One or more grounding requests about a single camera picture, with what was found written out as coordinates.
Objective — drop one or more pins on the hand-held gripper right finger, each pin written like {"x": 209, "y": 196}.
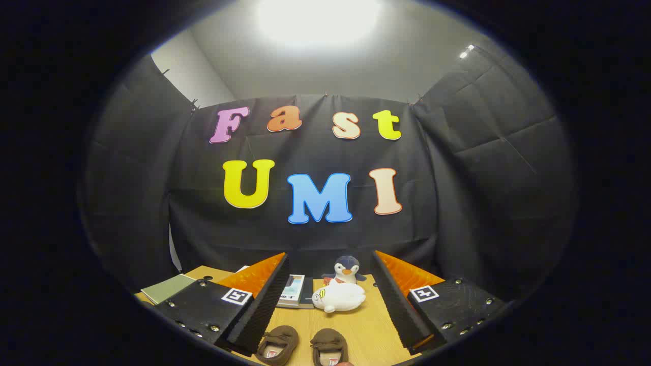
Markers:
{"x": 399, "y": 305}

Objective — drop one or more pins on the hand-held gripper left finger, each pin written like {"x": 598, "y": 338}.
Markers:
{"x": 264, "y": 300}

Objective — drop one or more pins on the brown fuzzy slipper shoe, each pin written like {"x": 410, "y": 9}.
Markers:
{"x": 279, "y": 338}
{"x": 330, "y": 341}

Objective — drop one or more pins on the green fabric storage box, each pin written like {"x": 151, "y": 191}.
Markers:
{"x": 165, "y": 287}

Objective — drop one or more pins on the pale blue cover book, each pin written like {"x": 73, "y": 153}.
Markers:
{"x": 292, "y": 291}

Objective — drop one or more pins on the black book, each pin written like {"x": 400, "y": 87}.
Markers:
{"x": 308, "y": 292}

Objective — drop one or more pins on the white round plush toy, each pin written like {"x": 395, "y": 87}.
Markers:
{"x": 342, "y": 297}

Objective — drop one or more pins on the grey penguin plush toy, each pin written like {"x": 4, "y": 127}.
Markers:
{"x": 347, "y": 265}

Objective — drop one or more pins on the bright ceiling light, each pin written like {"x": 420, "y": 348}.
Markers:
{"x": 318, "y": 20}

